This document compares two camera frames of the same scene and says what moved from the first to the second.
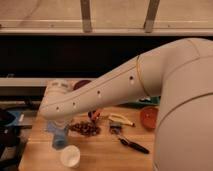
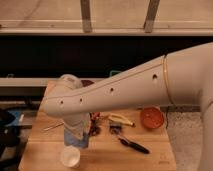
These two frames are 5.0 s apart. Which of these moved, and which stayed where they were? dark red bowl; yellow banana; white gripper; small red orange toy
Moved: white gripper
Stayed: dark red bowl; small red orange toy; yellow banana
